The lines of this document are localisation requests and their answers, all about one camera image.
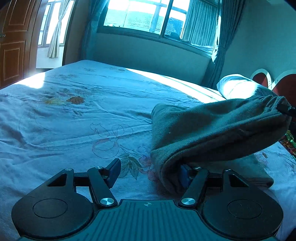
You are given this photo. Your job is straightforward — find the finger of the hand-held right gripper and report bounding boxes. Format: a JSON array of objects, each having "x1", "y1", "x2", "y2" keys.
[{"x1": 276, "y1": 102, "x2": 296, "y2": 117}]

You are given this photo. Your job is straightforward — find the brown wooden door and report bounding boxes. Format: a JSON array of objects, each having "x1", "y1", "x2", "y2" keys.
[{"x1": 0, "y1": 0, "x2": 42, "y2": 90}]

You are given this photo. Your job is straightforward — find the grey-green pants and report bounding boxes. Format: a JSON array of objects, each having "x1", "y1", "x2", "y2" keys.
[{"x1": 150, "y1": 95, "x2": 292, "y2": 195}]

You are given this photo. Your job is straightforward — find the bed with floral sheet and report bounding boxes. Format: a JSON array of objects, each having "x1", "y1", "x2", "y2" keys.
[{"x1": 0, "y1": 60, "x2": 296, "y2": 241}]

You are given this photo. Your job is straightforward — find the side window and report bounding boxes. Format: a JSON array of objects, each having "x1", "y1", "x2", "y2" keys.
[{"x1": 37, "y1": 0, "x2": 75, "y2": 48}]

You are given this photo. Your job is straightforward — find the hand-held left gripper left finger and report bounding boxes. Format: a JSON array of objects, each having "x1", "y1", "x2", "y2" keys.
[{"x1": 46, "y1": 158, "x2": 122, "y2": 208}]

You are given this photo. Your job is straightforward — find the teal curtain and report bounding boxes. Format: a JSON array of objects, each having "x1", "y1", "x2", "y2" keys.
[
  {"x1": 180, "y1": 0, "x2": 246, "y2": 90},
  {"x1": 81, "y1": 0, "x2": 110, "y2": 61}
]

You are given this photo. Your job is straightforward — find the white sheer curtain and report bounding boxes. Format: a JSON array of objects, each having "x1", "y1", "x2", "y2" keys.
[{"x1": 47, "y1": 0, "x2": 70, "y2": 59}]

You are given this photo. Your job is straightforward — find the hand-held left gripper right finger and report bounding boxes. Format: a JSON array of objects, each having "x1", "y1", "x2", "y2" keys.
[{"x1": 179, "y1": 164, "x2": 250, "y2": 207}]

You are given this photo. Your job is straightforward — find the large window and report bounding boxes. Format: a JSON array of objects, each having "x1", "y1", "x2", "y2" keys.
[{"x1": 97, "y1": 0, "x2": 219, "y2": 56}]

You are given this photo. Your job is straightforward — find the red and white headboard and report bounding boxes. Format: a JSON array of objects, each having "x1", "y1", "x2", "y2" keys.
[{"x1": 251, "y1": 68, "x2": 296, "y2": 100}]

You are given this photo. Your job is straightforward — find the white pillow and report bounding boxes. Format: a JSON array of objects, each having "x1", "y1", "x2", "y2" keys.
[{"x1": 217, "y1": 74, "x2": 277, "y2": 100}]

